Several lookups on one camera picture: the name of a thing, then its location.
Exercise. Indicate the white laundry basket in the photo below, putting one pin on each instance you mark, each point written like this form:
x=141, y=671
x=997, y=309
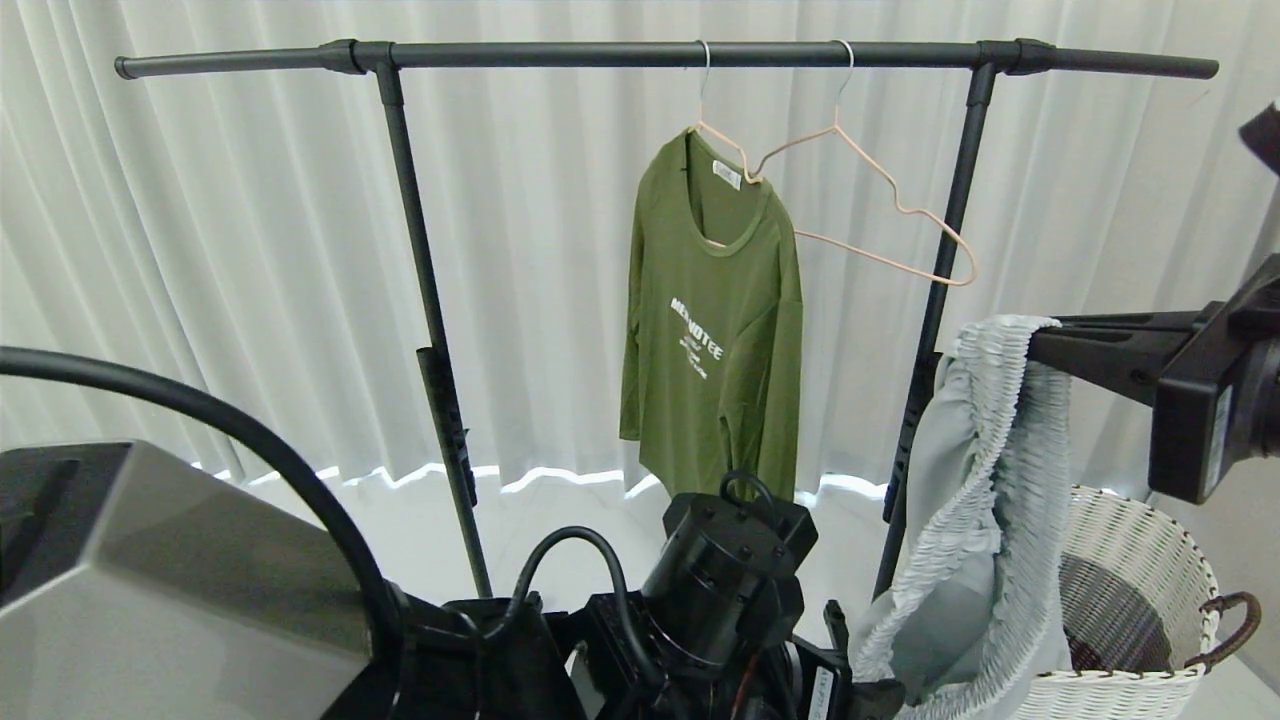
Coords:
x=1130, y=560

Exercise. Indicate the pink clothes hanger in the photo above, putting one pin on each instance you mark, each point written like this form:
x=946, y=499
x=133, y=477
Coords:
x=900, y=205
x=725, y=150

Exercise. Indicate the white curtain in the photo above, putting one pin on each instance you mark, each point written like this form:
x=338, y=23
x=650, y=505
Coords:
x=250, y=250

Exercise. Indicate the green long-sleeved shirt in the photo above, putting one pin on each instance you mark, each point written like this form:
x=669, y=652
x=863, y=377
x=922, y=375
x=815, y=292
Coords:
x=720, y=330

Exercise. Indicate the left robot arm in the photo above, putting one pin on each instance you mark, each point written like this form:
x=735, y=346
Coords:
x=150, y=580

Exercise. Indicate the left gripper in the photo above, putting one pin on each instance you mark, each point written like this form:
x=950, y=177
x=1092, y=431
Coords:
x=860, y=700

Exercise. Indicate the black clothes rack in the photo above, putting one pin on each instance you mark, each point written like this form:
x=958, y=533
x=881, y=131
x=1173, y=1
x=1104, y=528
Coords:
x=600, y=55

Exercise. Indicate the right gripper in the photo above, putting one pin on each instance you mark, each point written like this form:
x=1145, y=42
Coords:
x=1200, y=400

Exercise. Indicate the pale grey shorts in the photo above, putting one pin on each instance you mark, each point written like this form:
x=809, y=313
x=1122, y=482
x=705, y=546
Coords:
x=1030, y=500

